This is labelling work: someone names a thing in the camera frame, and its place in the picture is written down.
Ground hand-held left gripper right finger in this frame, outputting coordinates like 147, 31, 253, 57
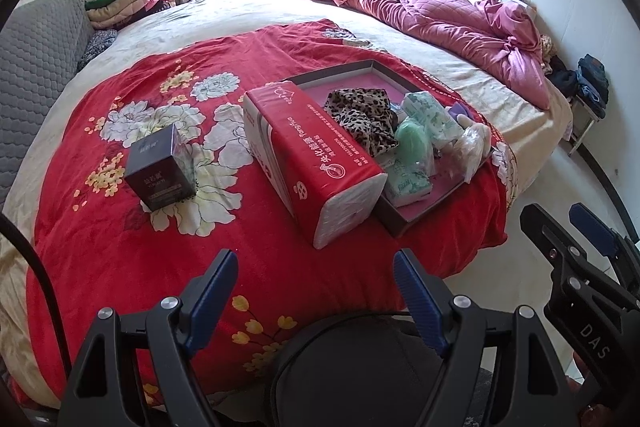
392, 248, 576, 427

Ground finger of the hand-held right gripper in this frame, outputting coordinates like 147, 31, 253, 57
520, 203, 626, 308
570, 203, 640, 295

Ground grey quilted headboard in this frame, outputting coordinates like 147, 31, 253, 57
0, 0, 96, 208

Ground pink book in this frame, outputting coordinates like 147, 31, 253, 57
300, 69, 476, 208

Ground green printed tissue packet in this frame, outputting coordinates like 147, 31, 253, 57
384, 156, 435, 208
401, 91, 465, 150

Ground floral cloth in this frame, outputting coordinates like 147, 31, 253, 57
537, 34, 556, 68

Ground leopard print cloth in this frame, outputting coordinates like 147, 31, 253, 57
322, 87, 401, 158

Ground grey shallow box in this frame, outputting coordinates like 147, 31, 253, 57
287, 59, 501, 238

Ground black cable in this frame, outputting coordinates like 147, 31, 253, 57
0, 211, 68, 408

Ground pink quilt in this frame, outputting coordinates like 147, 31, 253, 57
295, 0, 551, 110

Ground white fluffy puffs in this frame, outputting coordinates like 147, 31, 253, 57
456, 123, 495, 184

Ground red floral blanket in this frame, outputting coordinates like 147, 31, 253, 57
10, 19, 511, 408

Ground dark patterned pillow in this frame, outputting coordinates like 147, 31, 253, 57
76, 29, 119, 72

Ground black clothes heap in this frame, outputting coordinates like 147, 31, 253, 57
547, 67, 578, 98

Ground green oval sponge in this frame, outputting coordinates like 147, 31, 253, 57
395, 117, 435, 164

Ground small dark box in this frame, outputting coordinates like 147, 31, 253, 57
124, 123, 197, 212

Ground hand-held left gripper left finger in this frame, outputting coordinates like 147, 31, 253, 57
57, 248, 240, 427

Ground bed with beige sheet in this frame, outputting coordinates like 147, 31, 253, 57
0, 0, 573, 408

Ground metal stool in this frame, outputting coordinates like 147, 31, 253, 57
567, 97, 601, 158

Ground red tissue pack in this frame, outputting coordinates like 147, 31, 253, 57
242, 82, 389, 250

